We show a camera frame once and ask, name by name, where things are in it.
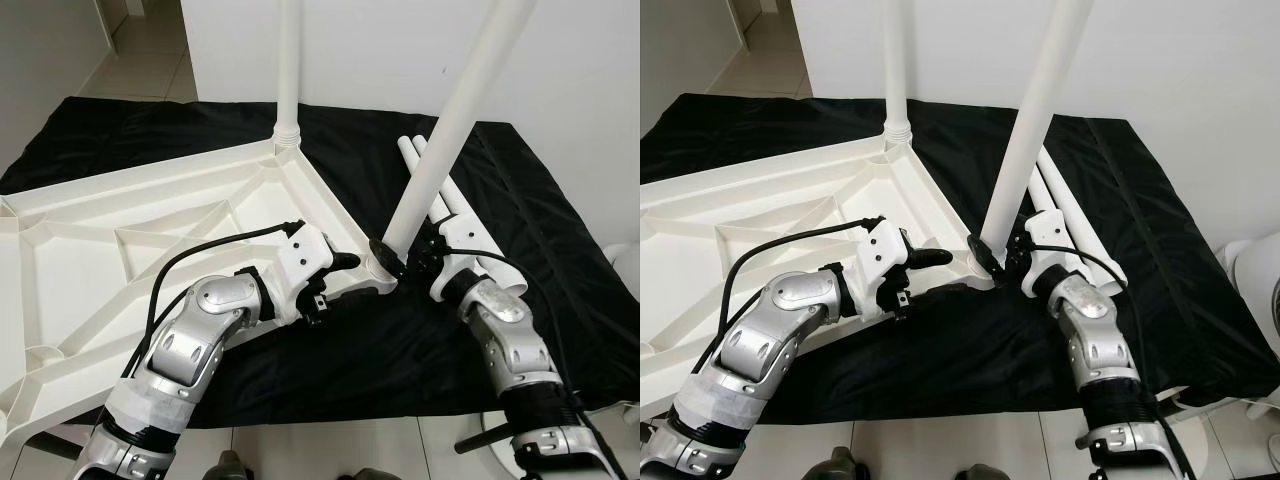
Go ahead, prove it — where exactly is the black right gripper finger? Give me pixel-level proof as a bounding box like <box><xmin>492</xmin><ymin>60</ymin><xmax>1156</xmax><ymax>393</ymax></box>
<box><xmin>367</xmin><ymin>237</ymin><xmax>408</xmax><ymax>281</ymax></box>
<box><xmin>965</xmin><ymin>234</ymin><xmax>1003</xmax><ymax>275</ymax></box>

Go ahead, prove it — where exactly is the white plastic children table top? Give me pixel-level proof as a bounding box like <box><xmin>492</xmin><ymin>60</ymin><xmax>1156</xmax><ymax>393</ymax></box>
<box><xmin>640</xmin><ymin>130</ymin><xmax>1007</xmax><ymax>413</ymax></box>
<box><xmin>0</xmin><ymin>135</ymin><xmax>403</xmax><ymax>443</ymax></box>

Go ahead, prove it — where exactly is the black cloth table cover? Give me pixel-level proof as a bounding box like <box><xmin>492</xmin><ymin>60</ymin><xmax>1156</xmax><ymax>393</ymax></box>
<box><xmin>0</xmin><ymin>97</ymin><xmax>641</xmax><ymax>431</ymax></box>
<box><xmin>640</xmin><ymin>93</ymin><xmax>1263</xmax><ymax>428</ymax></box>

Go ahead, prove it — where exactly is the grey robot left leg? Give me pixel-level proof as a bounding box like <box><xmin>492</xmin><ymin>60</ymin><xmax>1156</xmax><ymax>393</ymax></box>
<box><xmin>805</xmin><ymin>447</ymin><xmax>871</xmax><ymax>480</ymax></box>
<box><xmin>215</xmin><ymin>450</ymin><xmax>257</xmax><ymax>480</ymax></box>

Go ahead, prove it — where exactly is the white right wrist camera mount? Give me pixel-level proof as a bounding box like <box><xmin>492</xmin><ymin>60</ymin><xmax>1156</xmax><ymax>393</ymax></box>
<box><xmin>430</xmin><ymin>225</ymin><xmax>483</xmax><ymax>303</ymax></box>
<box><xmin>1024</xmin><ymin>213</ymin><xmax>1074</xmax><ymax>298</ymax></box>

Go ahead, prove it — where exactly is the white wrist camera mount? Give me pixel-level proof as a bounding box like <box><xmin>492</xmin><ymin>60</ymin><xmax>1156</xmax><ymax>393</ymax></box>
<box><xmin>430</xmin><ymin>225</ymin><xmax>483</xmax><ymax>303</ymax></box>
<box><xmin>265</xmin><ymin>222</ymin><xmax>337</xmax><ymax>328</ymax></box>
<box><xmin>855</xmin><ymin>217</ymin><xmax>917</xmax><ymax>318</ymax></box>
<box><xmin>1024</xmin><ymin>213</ymin><xmax>1074</xmax><ymax>298</ymax></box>

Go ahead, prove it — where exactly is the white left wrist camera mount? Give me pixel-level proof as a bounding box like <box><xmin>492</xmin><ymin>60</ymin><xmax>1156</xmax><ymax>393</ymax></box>
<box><xmin>855</xmin><ymin>217</ymin><xmax>917</xmax><ymax>318</ymax></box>
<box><xmin>265</xmin><ymin>222</ymin><xmax>337</xmax><ymax>328</ymax></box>

